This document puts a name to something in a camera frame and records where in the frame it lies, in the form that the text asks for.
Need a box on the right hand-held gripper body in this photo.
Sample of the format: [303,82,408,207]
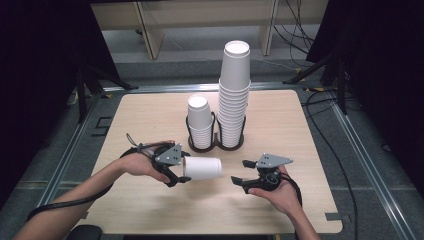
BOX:
[244,152,294,194]

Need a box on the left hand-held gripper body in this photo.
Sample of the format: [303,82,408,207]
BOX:
[151,142,184,179]

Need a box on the single white paper cup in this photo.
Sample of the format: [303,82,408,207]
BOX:
[182,155,223,181]

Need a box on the black wire cup holder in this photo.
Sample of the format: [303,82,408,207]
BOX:
[185,111,248,154]

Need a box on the stack of white paper cups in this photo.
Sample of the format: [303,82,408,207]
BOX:
[187,94,214,150]
[218,39,252,149]

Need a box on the person's left hand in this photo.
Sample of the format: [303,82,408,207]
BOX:
[116,139,176,184]

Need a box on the person's right hand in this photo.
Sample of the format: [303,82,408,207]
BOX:
[248,164,303,218]

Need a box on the black metal stand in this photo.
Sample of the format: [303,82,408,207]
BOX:
[282,49,349,116]
[75,63,139,124]

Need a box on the black rounded object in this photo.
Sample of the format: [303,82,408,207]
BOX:
[65,224,103,240]

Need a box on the beige desk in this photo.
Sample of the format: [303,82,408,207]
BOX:
[90,0,329,61]

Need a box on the black curtain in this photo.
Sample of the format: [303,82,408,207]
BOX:
[0,0,121,201]
[306,0,424,188]

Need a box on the thin black cord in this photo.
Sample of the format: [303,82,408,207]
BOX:
[125,133,168,152]

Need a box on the right hand-held gripper cable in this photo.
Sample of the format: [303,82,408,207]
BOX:
[281,173,304,209]

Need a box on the hand-held gripper cable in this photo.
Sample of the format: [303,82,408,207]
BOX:
[26,145,158,223]
[281,173,304,209]

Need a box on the long black floor cable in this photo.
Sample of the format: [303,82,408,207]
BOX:
[301,89,360,240]

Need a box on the metal floor rail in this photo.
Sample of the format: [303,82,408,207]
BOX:
[328,101,419,240]
[35,91,113,208]
[102,81,321,94]

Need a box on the left hand-held gripper cable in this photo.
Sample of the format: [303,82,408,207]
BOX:
[26,145,158,223]

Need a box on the bundle of black floor cables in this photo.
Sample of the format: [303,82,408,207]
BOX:
[273,0,322,58]

